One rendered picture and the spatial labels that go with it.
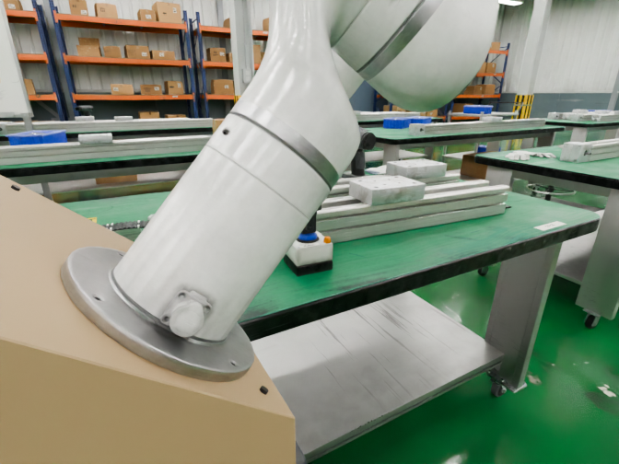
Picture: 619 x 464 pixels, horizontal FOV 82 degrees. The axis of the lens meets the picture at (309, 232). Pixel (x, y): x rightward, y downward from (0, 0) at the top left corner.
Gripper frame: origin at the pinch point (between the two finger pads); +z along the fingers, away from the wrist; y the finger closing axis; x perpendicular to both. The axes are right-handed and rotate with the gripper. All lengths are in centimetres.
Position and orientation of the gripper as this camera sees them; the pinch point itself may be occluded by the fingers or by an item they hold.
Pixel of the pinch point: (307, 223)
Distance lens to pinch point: 71.7
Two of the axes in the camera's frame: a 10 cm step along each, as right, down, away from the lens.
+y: 4.0, 3.3, -8.5
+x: 9.2, -1.5, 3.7
